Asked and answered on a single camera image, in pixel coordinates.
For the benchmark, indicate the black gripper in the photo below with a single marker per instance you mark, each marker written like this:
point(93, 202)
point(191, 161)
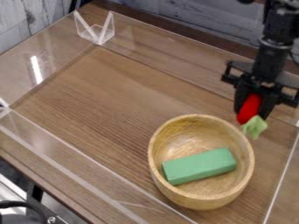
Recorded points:
point(238, 75)

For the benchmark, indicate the red plush strawberry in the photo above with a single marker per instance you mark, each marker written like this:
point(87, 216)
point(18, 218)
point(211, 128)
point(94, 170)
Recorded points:
point(249, 119)

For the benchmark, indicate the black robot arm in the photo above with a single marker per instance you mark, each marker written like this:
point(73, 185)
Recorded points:
point(277, 42)

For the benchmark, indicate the wooden bowl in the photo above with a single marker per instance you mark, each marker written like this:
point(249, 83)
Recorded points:
point(191, 134)

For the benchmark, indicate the green rectangular block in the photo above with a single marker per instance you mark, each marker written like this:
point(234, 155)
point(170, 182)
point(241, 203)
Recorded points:
point(198, 166)

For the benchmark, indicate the clear acrylic tray wall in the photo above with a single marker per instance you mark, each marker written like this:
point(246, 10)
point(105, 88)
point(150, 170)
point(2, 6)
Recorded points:
point(83, 105)

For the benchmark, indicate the clear acrylic corner bracket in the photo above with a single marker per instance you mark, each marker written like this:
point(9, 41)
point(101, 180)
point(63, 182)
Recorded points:
point(99, 34)

